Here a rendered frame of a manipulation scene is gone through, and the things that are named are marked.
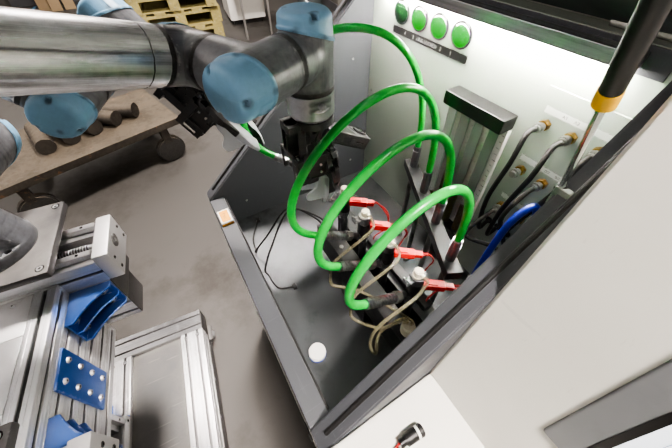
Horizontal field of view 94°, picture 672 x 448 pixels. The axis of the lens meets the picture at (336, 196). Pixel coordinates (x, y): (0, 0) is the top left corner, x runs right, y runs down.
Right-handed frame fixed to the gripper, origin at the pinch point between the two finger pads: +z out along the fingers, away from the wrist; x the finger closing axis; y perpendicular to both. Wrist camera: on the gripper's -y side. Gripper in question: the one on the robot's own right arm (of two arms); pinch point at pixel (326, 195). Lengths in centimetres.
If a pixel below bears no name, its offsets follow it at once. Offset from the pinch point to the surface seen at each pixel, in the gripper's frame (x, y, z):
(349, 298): 24.6, 10.3, -6.2
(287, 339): 15.6, 18.7, 17.7
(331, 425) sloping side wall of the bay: 32.8, 18.4, 14.2
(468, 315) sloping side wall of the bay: 34.5, -2.7, -4.8
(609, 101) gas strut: 32.4, -9.8, -33.6
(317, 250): 16.5, 10.8, -8.1
